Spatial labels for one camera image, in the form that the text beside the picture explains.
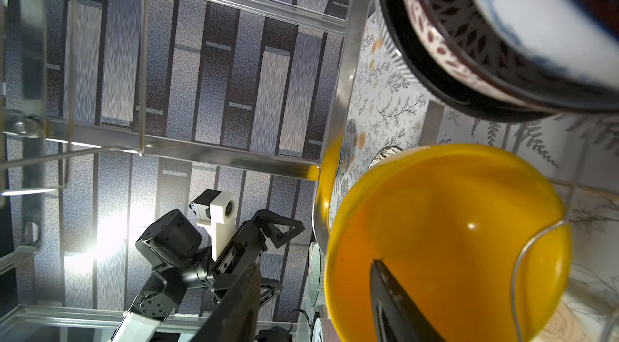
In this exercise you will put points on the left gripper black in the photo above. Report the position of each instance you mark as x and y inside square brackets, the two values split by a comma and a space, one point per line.
[171, 246]

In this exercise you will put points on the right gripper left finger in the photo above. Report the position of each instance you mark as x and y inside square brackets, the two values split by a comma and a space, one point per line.
[235, 318]

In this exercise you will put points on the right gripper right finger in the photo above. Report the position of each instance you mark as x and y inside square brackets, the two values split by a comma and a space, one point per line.
[395, 315]

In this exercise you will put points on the yellow plastic bowl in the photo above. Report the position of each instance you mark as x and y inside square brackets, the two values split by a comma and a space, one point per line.
[470, 232]

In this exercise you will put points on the dark glass patterned bowl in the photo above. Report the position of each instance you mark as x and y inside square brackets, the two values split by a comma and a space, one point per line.
[413, 61]

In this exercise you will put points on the white brown dotted bowl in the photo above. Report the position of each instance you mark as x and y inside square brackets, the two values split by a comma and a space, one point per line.
[461, 41]

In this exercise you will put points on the blue white floral bowl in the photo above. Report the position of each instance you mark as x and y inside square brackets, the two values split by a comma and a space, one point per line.
[557, 35]

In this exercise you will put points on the pale green ceramic bowl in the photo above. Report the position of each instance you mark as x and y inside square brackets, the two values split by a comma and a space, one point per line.
[315, 280]

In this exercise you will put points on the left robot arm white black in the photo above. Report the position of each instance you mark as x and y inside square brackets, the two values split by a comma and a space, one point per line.
[138, 328]

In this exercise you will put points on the stainless steel dish rack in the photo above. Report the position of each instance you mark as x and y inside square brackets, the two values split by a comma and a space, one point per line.
[114, 112]

